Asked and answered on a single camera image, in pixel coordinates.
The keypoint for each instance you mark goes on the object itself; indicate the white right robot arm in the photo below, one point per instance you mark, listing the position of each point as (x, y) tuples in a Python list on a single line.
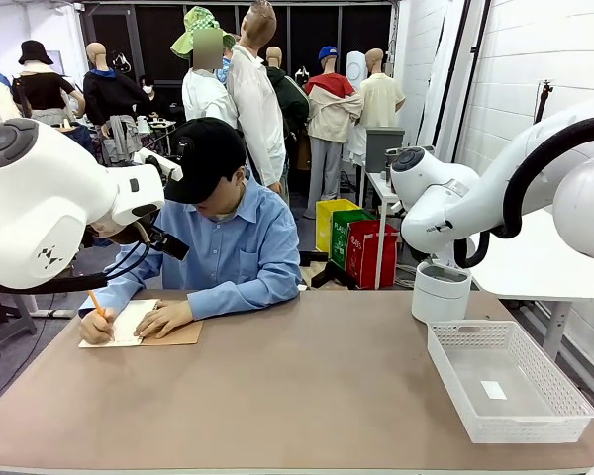
[(445, 198)]

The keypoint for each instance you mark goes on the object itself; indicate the person left hand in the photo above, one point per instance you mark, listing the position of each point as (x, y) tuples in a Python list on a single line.
[(170, 314)]

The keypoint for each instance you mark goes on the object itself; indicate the black wall pipe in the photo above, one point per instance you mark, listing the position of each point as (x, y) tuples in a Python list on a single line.
[(451, 74), (471, 84)]

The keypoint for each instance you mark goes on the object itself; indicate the mannequin blue cap red jacket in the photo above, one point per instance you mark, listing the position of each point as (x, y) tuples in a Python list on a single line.
[(329, 114)]

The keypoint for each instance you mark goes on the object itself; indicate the mannequin cream shirt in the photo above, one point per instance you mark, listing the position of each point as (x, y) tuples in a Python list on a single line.
[(378, 101)]

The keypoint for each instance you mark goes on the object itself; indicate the white pitcher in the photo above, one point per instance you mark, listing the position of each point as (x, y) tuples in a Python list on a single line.
[(142, 123)]

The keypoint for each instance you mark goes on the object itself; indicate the mannequin green checked hat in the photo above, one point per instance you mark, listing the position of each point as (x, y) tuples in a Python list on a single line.
[(205, 99)]

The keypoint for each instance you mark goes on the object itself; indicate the person right hand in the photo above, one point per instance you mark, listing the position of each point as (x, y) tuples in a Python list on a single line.
[(96, 329)]

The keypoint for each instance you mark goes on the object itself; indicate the metal tray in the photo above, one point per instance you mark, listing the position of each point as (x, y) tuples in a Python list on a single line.
[(392, 157)]

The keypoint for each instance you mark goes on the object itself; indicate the grey box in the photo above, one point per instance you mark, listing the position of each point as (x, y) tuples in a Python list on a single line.
[(383, 143)]

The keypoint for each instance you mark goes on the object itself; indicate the person left forearm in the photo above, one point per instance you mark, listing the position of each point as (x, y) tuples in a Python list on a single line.
[(247, 297)]

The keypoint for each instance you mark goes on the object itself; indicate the green recycling bag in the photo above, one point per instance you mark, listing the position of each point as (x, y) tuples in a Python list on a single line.
[(344, 237)]

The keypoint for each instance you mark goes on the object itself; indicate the person torso blue shirt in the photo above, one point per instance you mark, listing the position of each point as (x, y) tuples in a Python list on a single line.
[(237, 237)]

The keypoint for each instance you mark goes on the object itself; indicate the spiral notebook kraft cover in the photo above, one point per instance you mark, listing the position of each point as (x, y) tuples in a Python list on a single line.
[(178, 334)]

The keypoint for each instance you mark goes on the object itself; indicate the yellow pencil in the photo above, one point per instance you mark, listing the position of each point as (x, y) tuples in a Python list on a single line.
[(95, 300)]

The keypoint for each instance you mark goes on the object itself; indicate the white rectangular label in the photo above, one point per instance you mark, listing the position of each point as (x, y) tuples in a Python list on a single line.
[(493, 390)]

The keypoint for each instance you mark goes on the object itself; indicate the black baseball cap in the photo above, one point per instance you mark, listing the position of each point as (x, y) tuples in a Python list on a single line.
[(208, 158)]

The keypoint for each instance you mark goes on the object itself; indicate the small white table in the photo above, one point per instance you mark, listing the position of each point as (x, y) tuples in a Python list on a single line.
[(376, 188)]

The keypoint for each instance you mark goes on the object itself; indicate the tall mannequin white coat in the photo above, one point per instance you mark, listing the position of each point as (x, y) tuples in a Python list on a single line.
[(257, 109)]

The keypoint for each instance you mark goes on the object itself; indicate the mannequin black sweater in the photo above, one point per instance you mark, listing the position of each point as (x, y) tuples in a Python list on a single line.
[(114, 96)]

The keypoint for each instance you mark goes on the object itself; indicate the mannequin dark green hoodie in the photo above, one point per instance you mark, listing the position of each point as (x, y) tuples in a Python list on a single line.
[(292, 99)]

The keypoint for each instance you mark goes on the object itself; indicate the red recycling bag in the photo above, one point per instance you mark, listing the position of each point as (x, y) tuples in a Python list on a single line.
[(371, 257)]

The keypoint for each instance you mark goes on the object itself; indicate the white oval panel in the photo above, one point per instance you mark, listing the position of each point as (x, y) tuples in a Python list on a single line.
[(355, 69)]

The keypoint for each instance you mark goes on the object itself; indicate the yellow recycling bag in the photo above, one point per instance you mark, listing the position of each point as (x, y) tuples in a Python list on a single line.
[(326, 222)]

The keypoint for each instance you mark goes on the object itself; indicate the blue jeans form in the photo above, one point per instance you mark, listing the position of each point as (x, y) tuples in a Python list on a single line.
[(83, 139)]

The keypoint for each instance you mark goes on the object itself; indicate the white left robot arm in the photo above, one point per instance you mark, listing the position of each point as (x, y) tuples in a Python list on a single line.
[(44, 208)]

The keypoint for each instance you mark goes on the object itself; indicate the white round lidded bin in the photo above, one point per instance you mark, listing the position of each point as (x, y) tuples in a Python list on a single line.
[(440, 297)]

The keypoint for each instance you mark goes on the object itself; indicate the black slim tripod pole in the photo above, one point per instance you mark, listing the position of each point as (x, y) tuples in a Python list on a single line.
[(543, 101)]

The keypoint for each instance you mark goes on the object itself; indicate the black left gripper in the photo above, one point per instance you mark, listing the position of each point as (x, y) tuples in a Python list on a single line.
[(159, 232)]

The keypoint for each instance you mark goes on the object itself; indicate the masked person in black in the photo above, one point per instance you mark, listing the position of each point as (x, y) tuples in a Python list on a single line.
[(151, 99)]

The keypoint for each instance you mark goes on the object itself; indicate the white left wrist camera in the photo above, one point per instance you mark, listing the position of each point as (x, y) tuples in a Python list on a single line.
[(166, 168)]

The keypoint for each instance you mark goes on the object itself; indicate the black floor stand base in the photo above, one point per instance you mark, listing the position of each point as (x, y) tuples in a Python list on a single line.
[(326, 274)]

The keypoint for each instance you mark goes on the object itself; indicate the mannequin black bucket hat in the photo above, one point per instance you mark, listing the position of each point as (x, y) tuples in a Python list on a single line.
[(42, 89)]

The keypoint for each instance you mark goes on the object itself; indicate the large white side table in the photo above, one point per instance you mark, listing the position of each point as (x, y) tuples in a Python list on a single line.
[(534, 277)]

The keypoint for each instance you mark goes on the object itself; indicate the white perforated plastic basket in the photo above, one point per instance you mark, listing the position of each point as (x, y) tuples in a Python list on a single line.
[(524, 415)]

